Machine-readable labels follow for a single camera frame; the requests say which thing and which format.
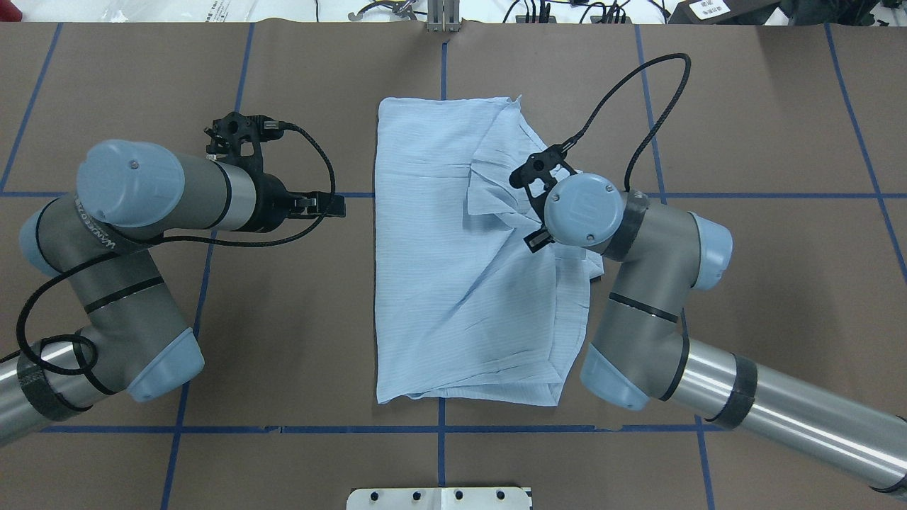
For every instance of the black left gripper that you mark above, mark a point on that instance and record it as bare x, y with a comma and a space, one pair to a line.
271, 203

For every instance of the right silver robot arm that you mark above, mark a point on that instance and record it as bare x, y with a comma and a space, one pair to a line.
815, 290

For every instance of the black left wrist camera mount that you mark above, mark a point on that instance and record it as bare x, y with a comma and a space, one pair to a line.
236, 140

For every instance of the white camera mast base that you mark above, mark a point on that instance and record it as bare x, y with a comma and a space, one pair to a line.
441, 498

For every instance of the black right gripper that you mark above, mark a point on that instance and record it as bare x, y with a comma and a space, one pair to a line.
538, 240

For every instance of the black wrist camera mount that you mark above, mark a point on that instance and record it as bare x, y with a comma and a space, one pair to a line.
236, 140
542, 166

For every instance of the aluminium frame post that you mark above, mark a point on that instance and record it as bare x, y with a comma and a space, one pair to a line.
443, 16

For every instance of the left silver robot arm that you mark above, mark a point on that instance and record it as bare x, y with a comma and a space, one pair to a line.
105, 322

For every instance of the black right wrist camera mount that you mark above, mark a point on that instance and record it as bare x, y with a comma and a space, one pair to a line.
542, 166

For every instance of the light blue button-up shirt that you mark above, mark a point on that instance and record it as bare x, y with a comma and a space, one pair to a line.
463, 309

